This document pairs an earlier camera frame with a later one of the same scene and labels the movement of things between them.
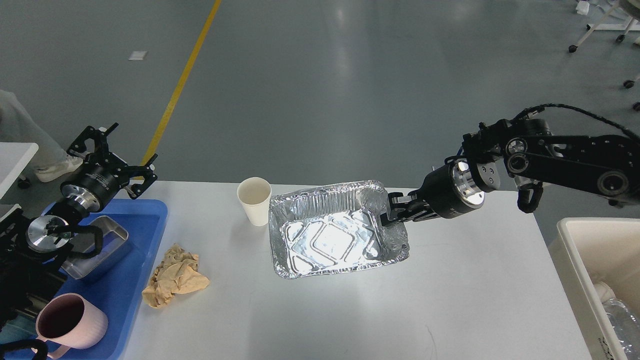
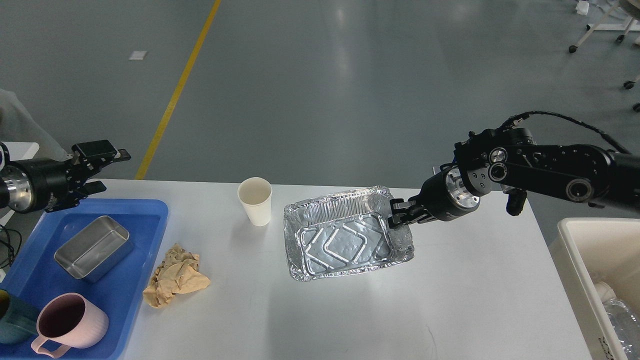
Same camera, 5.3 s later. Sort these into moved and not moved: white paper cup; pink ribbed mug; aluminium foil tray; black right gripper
Moved: aluminium foil tray
Not moved: white paper cup; black right gripper; pink ribbed mug
